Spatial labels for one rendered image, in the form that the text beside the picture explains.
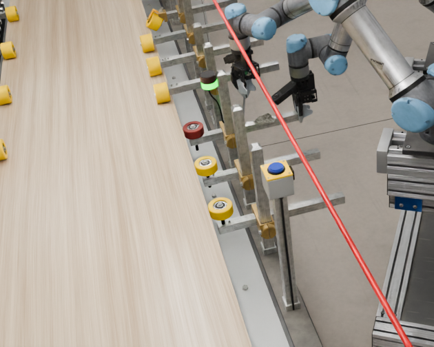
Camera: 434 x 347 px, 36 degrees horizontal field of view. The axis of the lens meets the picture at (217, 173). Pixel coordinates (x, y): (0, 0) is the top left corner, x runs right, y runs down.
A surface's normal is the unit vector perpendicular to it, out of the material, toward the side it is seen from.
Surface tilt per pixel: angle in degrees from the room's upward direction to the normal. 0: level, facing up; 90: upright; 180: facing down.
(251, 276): 0
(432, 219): 0
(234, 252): 0
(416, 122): 96
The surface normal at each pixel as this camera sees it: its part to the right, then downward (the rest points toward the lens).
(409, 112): -0.63, 0.60
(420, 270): -0.14, -0.79
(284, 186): 0.20, 0.56
